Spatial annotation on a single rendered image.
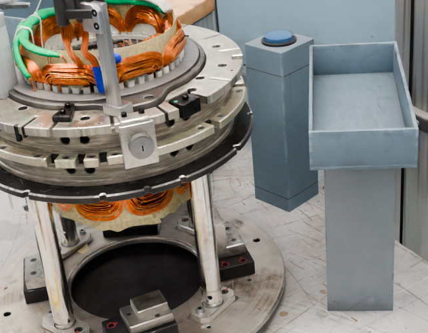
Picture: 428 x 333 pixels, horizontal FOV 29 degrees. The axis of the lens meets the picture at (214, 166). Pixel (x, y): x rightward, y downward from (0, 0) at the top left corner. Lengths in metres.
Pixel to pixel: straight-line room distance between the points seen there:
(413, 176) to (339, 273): 0.30
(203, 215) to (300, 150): 0.31
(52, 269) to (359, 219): 0.36
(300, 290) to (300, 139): 0.24
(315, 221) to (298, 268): 0.12
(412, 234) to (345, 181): 0.39
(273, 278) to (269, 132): 0.24
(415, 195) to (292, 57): 0.29
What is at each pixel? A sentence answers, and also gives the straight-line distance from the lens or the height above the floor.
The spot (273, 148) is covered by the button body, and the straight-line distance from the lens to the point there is 1.21.
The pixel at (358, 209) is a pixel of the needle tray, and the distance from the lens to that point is 0.97.
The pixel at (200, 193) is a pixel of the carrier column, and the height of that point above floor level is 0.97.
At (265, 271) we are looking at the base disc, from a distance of 1.09.
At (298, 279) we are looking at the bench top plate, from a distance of 1.11.
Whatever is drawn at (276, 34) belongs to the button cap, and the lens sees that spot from 1.17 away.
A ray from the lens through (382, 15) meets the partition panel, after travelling 3.26.
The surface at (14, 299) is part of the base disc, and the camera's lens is 1.11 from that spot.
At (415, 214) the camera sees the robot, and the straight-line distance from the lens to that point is 1.30.
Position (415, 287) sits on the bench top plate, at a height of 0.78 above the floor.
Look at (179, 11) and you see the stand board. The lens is 1.24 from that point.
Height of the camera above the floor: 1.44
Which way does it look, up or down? 28 degrees down
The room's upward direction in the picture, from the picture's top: 6 degrees counter-clockwise
